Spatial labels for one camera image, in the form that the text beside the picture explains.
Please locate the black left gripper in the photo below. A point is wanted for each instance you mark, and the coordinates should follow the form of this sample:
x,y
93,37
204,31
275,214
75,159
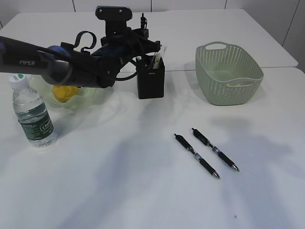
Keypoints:
x,y
130,44

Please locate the black gel pen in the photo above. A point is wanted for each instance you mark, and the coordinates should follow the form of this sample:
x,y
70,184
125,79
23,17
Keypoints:
x,y
215,149
197,156
143,26

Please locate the yellow-green utility knife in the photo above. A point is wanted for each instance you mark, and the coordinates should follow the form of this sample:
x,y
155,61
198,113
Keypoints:
x,y
156,61

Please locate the clear plastic ruler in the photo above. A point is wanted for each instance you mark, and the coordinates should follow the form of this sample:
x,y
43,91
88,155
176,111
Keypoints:
x,y
162,51

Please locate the yellow pear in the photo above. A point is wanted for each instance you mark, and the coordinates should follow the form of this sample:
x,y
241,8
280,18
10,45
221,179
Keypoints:
x,y
64,93

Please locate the clear water bottle green label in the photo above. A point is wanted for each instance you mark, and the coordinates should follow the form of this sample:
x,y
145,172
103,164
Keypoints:
x,y
31,112

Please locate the yellow white waste paper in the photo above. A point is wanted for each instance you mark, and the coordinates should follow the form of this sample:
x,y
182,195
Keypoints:
x,y
239,83

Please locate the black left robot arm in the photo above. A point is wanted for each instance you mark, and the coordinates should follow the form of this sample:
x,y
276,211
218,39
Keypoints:
x,y
63,65

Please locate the black square pen holder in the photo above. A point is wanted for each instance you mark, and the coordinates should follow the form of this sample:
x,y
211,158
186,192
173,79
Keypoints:
x,y
150,82

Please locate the frosted green wavy plate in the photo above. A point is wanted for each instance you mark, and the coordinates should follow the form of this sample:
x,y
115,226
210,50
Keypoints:
x,y
84,98

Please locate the green plastic woven basket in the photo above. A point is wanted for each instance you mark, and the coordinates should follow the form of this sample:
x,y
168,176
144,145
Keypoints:
x,y
217,64

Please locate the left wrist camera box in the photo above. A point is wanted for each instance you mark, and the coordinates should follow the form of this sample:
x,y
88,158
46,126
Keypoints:
x,y
115,18

